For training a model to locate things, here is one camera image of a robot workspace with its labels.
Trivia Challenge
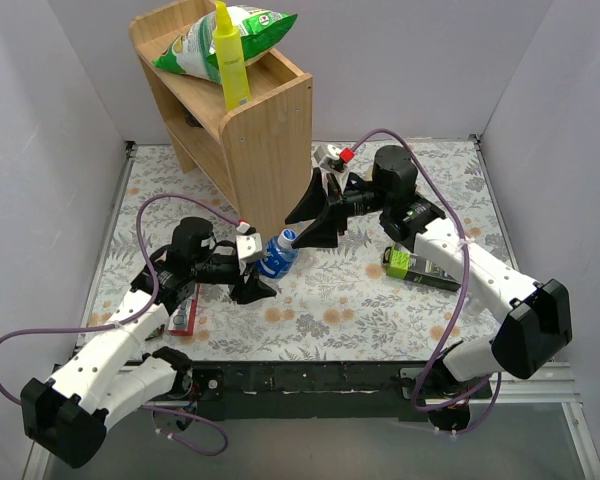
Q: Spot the small blue cap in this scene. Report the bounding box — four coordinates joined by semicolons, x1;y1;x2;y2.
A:
278;229;297;249

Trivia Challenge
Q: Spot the blue label water bottle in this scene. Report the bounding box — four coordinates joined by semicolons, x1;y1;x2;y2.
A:
257;234;298;279

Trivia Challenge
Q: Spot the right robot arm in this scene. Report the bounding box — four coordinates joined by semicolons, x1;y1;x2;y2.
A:
285;145;572;398

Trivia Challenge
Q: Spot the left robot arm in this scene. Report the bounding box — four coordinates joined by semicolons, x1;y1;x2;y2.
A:
20;217;276;468

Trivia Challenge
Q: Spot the yellow squeeze bottle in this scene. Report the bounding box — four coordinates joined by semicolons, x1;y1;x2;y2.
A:
213;1;251;111

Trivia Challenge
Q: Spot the red white snack packet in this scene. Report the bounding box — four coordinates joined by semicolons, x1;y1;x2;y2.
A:
167;293;199;337

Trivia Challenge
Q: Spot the wooden shelf unit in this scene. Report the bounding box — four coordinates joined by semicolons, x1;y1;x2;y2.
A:
129;1;313;238

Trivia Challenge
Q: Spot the green black product box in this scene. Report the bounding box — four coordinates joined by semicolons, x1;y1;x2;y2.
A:
382;245;461;292

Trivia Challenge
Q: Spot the purple candy packet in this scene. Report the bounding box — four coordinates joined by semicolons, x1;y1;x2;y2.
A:
145;325;164;342

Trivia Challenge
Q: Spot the small clear cup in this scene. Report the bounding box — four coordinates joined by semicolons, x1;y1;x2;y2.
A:
463;296;484;317

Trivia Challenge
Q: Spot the green chip bag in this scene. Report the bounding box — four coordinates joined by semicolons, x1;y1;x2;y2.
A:
153;5;298;84

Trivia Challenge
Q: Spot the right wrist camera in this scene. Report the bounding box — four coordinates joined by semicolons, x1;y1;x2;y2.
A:
313;144;355;173

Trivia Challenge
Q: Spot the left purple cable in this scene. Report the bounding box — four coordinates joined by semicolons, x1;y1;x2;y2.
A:
0;194;251;457

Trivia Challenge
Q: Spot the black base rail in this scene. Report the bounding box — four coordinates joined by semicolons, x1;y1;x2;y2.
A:
52;357;496;426

